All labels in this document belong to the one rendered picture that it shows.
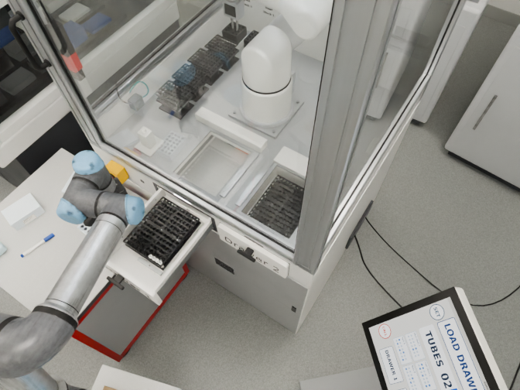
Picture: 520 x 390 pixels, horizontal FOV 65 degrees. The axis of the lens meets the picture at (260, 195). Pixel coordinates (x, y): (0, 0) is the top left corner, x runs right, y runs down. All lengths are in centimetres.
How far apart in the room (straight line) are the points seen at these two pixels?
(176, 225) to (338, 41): 104
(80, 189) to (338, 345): 159
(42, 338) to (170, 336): 144
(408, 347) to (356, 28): 90
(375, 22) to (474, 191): 239
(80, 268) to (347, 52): 72
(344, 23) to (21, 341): 81
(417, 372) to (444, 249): 148
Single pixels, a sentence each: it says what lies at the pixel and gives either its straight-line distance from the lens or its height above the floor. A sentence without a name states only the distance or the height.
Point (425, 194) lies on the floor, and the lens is 280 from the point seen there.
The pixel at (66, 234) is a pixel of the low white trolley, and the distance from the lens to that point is 182.
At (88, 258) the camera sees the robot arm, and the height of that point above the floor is 136.
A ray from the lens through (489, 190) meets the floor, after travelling 298.
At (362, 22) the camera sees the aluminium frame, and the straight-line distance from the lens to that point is 61.
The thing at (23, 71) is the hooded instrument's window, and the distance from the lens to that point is 195.
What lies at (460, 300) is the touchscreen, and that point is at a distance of 119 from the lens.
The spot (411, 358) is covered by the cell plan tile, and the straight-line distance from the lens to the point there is 126.
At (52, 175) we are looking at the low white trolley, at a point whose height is 76.
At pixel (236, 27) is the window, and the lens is 77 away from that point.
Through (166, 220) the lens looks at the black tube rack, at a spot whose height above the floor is 90.
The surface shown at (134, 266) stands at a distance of 157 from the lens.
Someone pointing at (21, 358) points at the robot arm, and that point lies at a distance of 96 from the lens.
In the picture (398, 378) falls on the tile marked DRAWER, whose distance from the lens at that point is 129.
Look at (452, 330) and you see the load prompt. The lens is 120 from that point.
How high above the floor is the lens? 224
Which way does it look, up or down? 59 degrees down
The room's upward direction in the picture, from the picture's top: 1 degrees counter-clockwise
